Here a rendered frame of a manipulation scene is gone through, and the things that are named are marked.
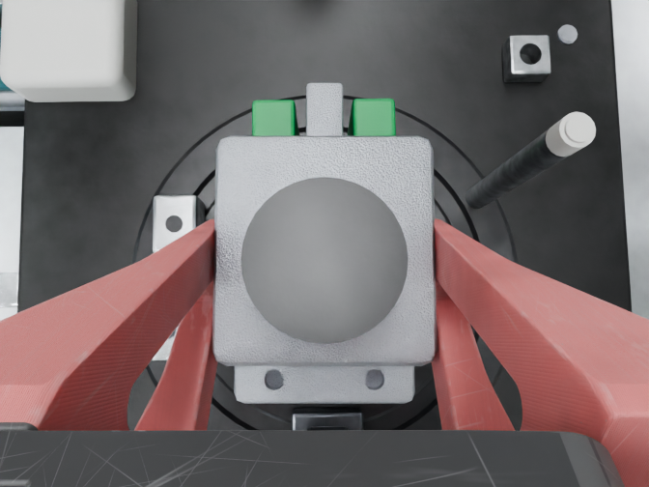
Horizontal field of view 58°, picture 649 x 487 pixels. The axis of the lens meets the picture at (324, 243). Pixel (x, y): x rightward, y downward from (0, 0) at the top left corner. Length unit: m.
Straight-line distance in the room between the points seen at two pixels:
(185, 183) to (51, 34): 0.08
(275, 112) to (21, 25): 0.12
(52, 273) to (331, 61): 0.14
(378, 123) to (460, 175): 0.06
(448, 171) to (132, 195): 0.12
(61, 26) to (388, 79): 0.13
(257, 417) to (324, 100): 0.11
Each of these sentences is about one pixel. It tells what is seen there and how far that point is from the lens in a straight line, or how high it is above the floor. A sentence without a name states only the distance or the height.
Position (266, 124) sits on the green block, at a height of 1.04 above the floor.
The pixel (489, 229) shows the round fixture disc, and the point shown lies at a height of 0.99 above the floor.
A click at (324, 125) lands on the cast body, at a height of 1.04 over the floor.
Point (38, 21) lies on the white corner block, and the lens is 0.25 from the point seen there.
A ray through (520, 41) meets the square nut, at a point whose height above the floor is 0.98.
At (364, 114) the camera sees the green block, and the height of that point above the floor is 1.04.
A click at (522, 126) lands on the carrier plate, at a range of 0.25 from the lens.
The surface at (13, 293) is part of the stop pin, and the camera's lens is 0.26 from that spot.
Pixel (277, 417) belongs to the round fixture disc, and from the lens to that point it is 0.21.
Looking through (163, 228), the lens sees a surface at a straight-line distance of 0.20.
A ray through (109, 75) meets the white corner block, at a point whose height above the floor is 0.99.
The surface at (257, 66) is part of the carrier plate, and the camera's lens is 0.25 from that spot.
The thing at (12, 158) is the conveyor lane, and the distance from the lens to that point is 0.33.
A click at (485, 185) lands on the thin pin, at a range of 0.19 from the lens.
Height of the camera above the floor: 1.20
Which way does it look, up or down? 84 degrees down
